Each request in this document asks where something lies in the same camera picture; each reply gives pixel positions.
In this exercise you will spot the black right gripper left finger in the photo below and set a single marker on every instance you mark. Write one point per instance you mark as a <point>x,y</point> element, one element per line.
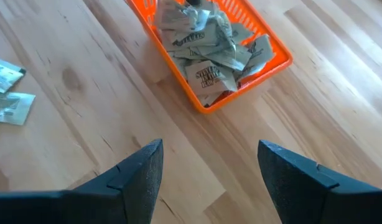
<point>116,202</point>

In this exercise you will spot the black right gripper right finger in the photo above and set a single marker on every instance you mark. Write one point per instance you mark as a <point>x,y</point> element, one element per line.
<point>300,193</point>

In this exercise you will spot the white stevia sweetener packet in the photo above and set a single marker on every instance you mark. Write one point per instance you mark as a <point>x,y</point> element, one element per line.
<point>206,77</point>
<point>209,99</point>
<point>242,32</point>
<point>258,53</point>
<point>13,109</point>
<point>188,39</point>
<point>6,74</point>
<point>178,63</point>
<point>231,57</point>
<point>178,15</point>

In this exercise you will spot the orange slotted plastic basket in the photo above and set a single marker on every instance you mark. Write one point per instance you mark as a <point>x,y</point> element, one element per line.
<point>278,62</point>

